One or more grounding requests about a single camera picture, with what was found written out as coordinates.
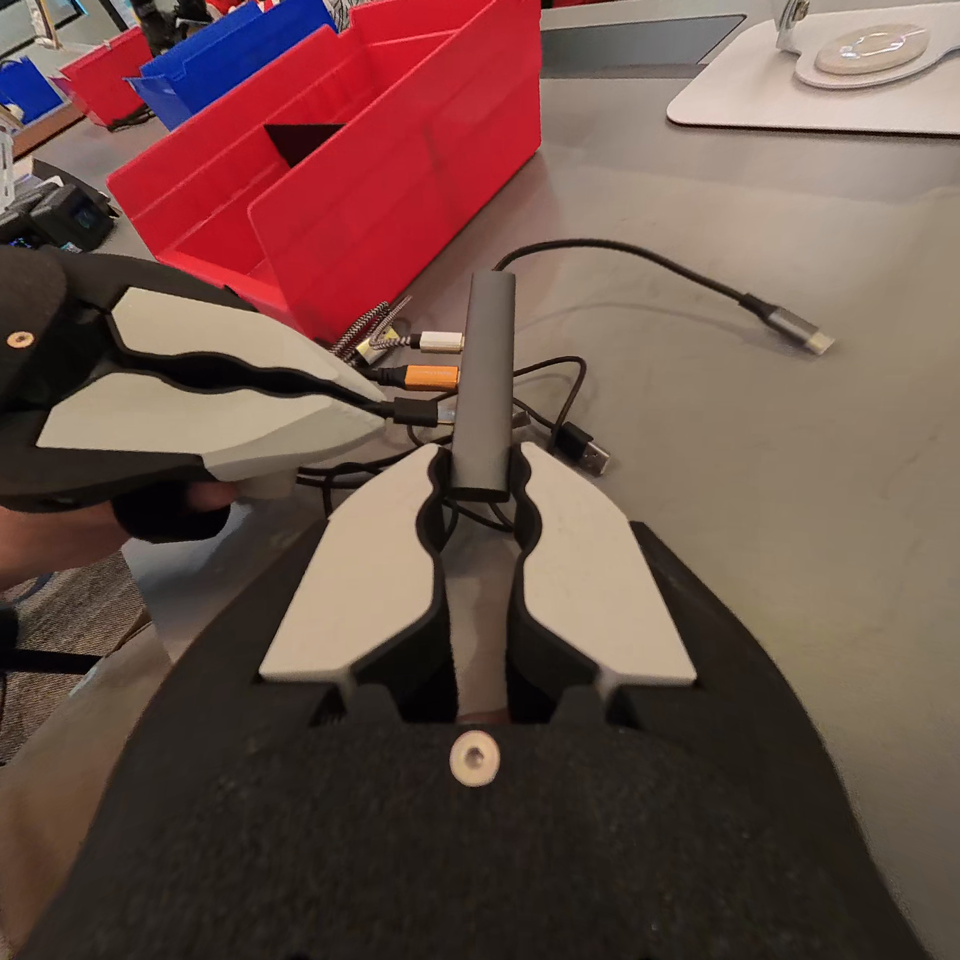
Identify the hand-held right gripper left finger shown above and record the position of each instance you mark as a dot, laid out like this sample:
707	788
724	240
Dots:
367	592

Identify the small red plastic bin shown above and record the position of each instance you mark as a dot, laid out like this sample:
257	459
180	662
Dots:
105	75

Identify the blue plastic bin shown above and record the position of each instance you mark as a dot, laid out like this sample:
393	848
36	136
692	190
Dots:
225	60
26	90

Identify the black charger box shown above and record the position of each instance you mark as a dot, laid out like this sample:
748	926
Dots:
67	214

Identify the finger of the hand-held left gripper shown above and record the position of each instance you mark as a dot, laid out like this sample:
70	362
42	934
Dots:
187	424
225	330

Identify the black bin divider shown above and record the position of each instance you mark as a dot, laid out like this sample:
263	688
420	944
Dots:
300	142

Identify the white folding stand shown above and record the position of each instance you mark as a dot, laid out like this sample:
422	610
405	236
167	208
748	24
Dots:
787	90

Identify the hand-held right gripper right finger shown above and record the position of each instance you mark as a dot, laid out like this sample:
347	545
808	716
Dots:
600	592

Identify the dark grey usb hub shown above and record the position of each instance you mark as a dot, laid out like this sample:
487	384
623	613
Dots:
484	375

